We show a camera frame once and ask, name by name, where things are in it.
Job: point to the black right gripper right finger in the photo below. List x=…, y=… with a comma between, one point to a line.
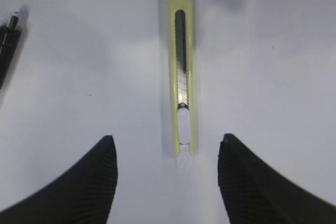
x=254, y=192

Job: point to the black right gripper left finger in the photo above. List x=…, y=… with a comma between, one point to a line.
x=83, y=194

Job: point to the yellow utility knife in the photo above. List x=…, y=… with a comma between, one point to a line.
x=181, y=34

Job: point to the black pen right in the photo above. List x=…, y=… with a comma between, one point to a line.
x=10, y=36

